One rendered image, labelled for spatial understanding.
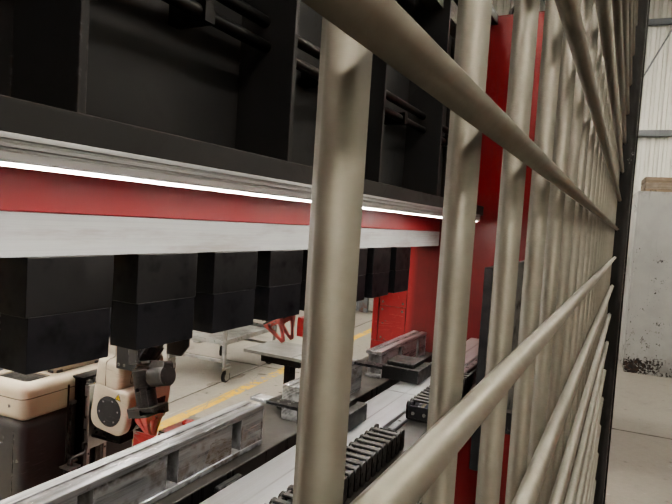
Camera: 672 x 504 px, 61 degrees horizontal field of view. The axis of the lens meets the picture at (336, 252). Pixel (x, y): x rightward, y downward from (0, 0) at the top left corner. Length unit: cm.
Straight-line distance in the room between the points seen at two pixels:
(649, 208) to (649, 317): 116
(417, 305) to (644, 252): 463
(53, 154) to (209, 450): 80
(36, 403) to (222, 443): 103
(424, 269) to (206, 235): 154
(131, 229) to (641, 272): 631
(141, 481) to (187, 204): 51
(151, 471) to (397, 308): 164
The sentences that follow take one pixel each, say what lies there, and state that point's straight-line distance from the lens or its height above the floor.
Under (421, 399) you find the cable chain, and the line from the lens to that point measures 133.
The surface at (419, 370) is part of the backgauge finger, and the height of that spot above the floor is 102.
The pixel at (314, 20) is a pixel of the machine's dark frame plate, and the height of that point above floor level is 187.
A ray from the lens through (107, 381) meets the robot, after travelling 214.
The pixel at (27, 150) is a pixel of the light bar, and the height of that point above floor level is 147.
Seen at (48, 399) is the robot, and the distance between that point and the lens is 226.
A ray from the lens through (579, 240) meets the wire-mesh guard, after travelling 18.
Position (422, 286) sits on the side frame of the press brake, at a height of 116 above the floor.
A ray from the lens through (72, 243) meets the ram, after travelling 94.
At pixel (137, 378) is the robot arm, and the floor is 94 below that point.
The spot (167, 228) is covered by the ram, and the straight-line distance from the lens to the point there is 107.
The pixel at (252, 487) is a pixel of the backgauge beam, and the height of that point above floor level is 98.
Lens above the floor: 142
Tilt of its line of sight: 3 degrees down
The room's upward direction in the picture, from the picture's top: 4 degrees clockwise
